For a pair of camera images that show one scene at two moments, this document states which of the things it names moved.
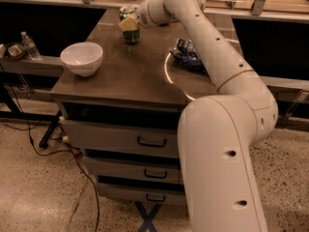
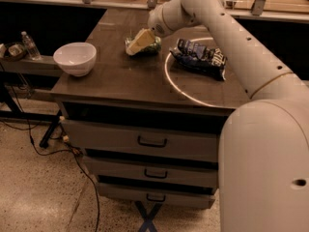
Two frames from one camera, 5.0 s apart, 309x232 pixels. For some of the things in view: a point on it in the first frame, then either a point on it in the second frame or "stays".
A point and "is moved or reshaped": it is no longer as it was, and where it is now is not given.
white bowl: x=82 y=58 is moved or reshaped
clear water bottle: x=31 y=48 stays
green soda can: x=130 y=37 -> x=148 y=50
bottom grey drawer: x=144 y=194 stays
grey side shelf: x=45 y=66 stays
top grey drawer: x=120 y=137 stays
